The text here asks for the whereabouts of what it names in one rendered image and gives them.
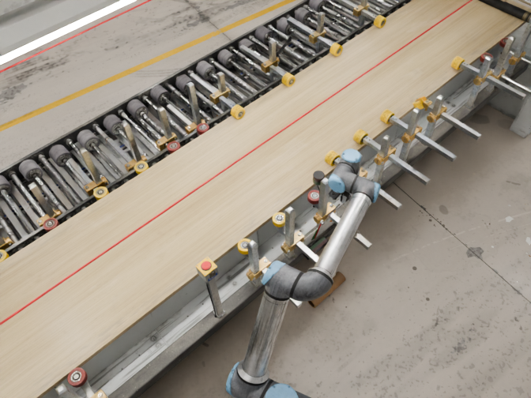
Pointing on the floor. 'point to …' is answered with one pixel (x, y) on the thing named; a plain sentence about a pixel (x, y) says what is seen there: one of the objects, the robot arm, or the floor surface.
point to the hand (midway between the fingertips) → (341, 201)
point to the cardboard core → (329, 289)
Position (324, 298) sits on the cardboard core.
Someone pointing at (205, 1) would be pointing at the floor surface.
